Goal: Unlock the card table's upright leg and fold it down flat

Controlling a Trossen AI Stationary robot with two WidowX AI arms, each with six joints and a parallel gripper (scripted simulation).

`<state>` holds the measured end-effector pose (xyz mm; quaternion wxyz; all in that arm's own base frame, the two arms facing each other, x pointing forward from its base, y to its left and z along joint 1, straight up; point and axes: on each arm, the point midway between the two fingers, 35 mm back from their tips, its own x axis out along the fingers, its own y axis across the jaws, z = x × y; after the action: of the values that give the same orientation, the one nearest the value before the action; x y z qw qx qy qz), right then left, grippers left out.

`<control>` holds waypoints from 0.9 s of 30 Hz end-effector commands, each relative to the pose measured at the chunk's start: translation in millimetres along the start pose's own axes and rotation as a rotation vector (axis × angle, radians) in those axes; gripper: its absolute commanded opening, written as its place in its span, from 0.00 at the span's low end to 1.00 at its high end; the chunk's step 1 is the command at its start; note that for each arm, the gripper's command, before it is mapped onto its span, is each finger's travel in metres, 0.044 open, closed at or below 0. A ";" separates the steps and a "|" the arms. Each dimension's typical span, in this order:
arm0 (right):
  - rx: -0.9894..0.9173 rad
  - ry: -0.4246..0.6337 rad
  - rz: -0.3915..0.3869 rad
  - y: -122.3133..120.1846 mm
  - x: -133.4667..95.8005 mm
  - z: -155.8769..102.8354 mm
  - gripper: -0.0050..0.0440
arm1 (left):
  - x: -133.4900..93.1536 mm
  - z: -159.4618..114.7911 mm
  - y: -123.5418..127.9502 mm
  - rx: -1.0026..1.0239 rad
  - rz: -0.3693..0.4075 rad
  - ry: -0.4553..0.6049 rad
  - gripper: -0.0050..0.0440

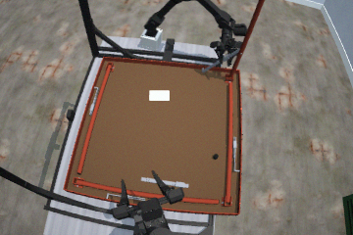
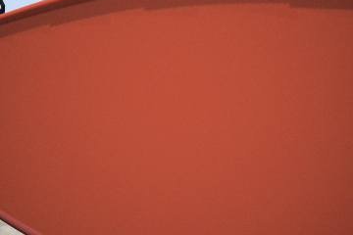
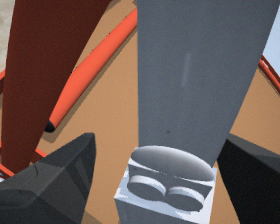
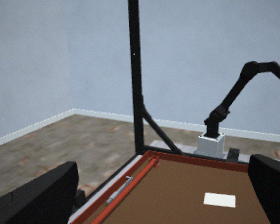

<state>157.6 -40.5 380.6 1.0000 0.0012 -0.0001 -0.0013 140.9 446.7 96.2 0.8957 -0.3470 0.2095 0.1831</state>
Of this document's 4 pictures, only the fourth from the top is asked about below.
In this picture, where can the white rectangular label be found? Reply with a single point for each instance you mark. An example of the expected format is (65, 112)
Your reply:
(219, 199)

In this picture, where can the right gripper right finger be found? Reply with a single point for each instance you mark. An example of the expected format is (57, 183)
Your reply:
(264, 173)

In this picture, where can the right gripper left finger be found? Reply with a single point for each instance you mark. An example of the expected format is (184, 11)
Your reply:
(47, 199)

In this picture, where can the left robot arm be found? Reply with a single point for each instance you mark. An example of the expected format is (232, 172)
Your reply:
(247, 73)

